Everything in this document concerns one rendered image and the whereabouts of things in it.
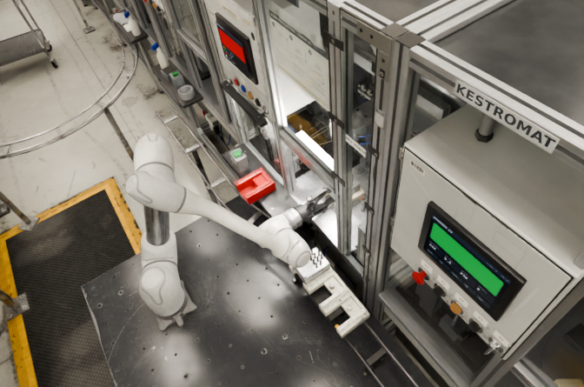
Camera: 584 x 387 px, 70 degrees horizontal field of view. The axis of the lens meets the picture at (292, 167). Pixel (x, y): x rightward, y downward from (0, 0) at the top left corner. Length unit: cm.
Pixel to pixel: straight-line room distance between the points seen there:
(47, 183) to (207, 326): 241
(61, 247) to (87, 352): 88
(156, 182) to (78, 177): 252
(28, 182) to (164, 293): 251
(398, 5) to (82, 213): 304
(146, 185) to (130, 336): 90
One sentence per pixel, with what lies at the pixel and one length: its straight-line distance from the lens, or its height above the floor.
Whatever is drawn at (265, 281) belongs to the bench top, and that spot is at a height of 68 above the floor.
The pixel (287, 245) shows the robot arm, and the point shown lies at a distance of 162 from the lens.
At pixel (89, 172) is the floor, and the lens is 394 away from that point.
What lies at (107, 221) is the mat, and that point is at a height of 1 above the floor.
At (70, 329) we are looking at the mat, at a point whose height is 1.
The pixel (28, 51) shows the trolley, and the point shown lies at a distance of 542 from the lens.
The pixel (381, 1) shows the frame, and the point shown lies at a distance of 107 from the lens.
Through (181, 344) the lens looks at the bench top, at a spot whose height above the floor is 68.
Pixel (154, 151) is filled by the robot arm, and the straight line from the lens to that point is 155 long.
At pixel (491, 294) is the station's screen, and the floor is 159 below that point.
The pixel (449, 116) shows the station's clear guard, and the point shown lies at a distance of 90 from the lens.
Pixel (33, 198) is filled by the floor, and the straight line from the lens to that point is 402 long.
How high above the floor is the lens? 251
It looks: 49 degrees down
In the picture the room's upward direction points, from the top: 9 degrees counter-clockwise
